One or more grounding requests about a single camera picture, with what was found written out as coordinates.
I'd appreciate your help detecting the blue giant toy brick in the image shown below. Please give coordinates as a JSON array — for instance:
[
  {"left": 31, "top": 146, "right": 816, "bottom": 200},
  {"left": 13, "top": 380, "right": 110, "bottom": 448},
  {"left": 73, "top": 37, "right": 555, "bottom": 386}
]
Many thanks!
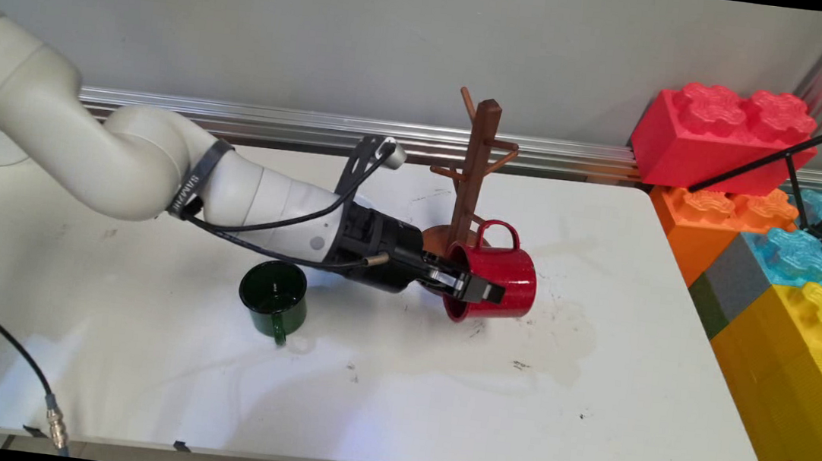
[{"left": 737, "top": 182, "right": 822, "bottom": 290}]

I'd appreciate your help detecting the red ceramic mug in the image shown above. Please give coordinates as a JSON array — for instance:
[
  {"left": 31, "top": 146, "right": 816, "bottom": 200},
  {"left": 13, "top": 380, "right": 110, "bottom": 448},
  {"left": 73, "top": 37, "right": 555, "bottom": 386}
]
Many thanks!
[{"left": 438, "top": 215, "right": 545, "bottom": 331}]

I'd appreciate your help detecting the red giant toy brick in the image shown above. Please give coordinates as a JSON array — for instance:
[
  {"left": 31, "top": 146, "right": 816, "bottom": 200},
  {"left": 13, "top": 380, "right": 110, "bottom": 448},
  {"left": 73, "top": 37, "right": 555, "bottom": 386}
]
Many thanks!
[{"left": 625, "top": 75, "right": 822, "bottom": 204}]

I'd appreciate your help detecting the yellow giant toy brick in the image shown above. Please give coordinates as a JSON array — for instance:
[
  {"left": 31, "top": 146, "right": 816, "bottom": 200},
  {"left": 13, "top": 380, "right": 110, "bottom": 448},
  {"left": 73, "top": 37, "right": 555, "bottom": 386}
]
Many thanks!
[{"left": 696, "top": 271, "right": 822, "bottom": 461}]

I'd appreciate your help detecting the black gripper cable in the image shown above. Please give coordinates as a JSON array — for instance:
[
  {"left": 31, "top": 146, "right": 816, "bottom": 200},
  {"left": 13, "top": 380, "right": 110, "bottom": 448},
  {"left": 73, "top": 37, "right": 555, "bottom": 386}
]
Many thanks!
[{"left": 179, "top": 214, "right": 394, "bottom": 275}]

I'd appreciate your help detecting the horizontal aluminium rail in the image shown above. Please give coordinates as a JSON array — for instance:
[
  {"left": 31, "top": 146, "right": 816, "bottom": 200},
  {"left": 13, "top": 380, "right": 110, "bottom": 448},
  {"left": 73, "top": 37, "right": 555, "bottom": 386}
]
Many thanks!
[{"left": 74, "top": 84, "right": 822, "bottom": 207}]

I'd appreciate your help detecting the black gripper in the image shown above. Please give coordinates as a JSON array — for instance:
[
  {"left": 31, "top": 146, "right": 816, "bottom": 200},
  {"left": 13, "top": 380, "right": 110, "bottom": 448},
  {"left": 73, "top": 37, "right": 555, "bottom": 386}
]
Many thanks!
[{"left": 331, "top": 200, "right": 514, "bottom": 308}]

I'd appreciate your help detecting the black cable with metal connector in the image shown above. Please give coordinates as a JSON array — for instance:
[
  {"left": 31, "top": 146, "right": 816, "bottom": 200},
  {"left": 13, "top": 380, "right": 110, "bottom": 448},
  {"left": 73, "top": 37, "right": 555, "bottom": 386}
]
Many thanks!
[{"left": 0, "top": 273, "right": 87, "bottom": 458}]

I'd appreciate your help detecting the brown wooden mug tree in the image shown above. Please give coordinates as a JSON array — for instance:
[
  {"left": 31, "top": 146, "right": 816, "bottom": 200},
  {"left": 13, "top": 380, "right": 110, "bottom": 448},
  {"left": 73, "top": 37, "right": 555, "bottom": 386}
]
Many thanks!
[{"left": 416, "top": 84, "right": 528, "bottom": 302}]

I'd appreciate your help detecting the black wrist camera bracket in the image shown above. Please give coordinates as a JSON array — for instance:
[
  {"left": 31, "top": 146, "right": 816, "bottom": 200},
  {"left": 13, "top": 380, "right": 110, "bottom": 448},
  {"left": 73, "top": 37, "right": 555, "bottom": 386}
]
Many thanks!
[{"left": 334, "top": 131, "right": 396, "bottom": 204}]

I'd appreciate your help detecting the black velcro strap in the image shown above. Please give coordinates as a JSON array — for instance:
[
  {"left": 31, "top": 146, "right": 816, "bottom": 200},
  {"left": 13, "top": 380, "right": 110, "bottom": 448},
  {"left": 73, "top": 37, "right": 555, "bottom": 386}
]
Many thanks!
[{"left": 166, "top": 133, "right": 236, "bottom": 225}]

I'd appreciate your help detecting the orange giant toy brick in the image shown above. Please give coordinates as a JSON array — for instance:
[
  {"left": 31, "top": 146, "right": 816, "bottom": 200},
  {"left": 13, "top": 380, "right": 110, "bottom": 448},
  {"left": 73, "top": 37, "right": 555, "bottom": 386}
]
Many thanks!
[{"left": 640, "top": 175, "right": 802, "bottom": 298}]

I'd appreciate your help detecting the green giant toy brick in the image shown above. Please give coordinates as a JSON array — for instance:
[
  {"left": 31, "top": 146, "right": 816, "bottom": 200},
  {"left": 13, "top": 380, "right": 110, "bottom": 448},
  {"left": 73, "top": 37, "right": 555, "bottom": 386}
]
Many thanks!
[{"left": 683, "top": 270, "right": 735, "bottom": 342}]

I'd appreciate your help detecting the black camera cable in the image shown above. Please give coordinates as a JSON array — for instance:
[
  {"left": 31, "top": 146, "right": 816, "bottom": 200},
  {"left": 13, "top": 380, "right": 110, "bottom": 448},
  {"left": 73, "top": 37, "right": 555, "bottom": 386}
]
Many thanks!
[{"left": 181, "top": 124, "right": 399, "bottom": 250}]

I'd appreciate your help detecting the dark green mug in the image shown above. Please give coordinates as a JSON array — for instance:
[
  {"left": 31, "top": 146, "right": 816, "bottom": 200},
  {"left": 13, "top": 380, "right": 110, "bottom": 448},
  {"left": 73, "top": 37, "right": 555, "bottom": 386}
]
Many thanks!
[{"left": 232, "top": 257, "right": 314, "bottom": 351}]

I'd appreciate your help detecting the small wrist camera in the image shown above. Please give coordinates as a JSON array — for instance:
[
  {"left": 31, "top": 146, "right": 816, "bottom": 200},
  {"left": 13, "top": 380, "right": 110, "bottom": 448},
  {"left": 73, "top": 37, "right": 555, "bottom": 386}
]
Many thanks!
[{"left": 379, "top": 136, "right": 411, "bottom": 171}]

